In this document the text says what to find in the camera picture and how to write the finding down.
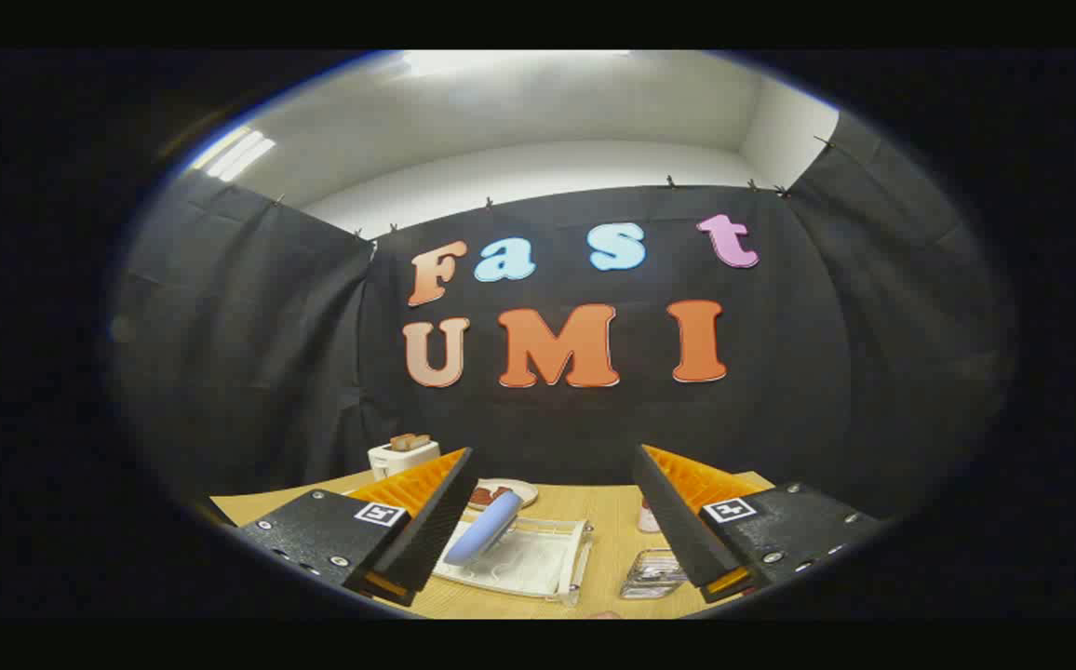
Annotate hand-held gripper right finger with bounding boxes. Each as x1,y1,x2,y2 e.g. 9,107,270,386
633,444,883,604

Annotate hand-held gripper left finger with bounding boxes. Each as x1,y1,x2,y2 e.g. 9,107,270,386
235,447,481,608

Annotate blue plate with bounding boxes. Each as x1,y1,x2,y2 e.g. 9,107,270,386
445,490,523,566

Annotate clear wire basket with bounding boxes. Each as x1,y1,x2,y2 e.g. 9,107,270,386
620,547,689,599

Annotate white wire dish rack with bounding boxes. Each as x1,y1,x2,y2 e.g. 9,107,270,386
431,507,595,607

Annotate beige round plate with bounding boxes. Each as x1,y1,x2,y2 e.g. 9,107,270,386
468,478,539,510

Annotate white toaster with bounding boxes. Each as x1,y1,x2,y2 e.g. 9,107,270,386
369,441,441,481

